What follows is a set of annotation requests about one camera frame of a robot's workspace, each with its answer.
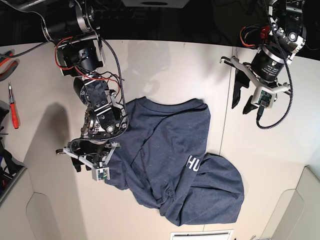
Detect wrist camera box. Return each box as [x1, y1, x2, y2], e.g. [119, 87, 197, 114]
[91, 167, 110, 182]
[250, 86, 277, 109]

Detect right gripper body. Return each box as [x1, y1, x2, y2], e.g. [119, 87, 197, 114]
[55, 140, 121, 168]

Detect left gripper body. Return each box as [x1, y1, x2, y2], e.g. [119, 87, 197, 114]
[219, 46, 290, 94]

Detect orange-handled screwdriver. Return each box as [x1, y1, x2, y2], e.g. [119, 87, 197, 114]
[8, 82, 19, 129]

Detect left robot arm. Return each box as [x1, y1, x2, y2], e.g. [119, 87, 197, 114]
[220, 0, 307, 115]

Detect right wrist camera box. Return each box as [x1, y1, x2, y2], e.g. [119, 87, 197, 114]
[91, 167, 110, 182]

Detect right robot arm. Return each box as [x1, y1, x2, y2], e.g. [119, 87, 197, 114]
[3, 0, 129, 174]

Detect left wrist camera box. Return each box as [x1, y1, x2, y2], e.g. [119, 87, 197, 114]
[250, 86, 277, 109]

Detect braided camera cable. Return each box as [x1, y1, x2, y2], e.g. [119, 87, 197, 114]
[0, 37, 131, 141]
[256, 0, 295, 130]

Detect blue-grey t-shirt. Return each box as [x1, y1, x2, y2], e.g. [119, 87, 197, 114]
[106, 97, 245, 226]

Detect red-handled pliers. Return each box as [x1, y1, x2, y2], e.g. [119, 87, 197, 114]
[0, 50, 19, 82]

